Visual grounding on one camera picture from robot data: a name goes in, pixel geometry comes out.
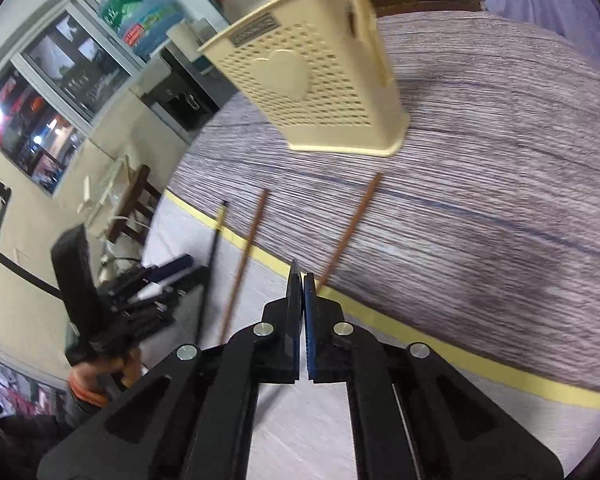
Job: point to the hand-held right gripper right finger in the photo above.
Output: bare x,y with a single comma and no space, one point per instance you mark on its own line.
311,320

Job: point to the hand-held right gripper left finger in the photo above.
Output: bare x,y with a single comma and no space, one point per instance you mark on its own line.
292,320

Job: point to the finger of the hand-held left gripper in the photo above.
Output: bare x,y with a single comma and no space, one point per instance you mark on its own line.
165,267
175,290

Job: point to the black chopstick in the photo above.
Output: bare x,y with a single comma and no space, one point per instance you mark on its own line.
212,255

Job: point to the brown wooden chopstick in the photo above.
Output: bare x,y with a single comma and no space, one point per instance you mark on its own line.
352,227
245,255

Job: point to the cream perforated utensil holder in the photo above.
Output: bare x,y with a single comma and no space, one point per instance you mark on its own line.
300,85

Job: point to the person's left hand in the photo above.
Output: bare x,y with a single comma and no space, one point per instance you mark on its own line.
92,380

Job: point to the dark wooden stool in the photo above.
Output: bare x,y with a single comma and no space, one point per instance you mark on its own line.
132,205

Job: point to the grey water dispenser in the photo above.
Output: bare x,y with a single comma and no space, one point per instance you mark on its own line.
180,90

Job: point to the sliding glass window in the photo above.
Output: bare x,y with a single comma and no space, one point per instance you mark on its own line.
55,90

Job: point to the purple striped tablecloth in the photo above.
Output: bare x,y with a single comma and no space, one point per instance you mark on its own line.
480,185

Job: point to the white paper cup tube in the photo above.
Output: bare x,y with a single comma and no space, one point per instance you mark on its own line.
185,34

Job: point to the blue water jug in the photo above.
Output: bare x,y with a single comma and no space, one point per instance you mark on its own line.
130,7

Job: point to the purple floral cloth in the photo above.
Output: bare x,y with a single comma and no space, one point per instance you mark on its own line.
545,5

